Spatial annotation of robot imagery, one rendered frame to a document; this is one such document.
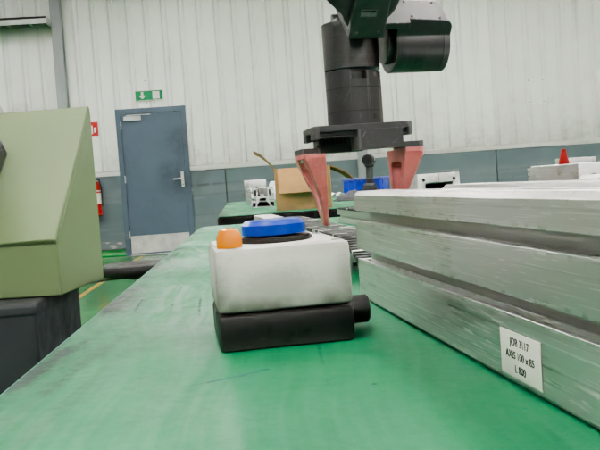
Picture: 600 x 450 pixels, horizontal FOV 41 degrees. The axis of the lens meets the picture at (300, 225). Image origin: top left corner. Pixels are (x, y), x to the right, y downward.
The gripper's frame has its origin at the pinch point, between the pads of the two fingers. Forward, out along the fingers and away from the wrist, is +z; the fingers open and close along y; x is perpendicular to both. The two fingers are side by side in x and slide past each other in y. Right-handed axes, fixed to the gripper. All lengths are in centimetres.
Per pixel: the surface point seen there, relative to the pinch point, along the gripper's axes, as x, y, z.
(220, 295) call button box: -34.7, -17.4, 2.4
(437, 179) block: 74, 34, -2
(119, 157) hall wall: 1094, -76, -59
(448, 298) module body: -40.2, -5.7, 3.0
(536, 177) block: -11.5, 13.8, -2.6
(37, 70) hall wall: 1109, -178, -190
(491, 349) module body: -45.7, -5.8, 4.6
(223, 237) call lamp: -34.4, -16.9, -0.9
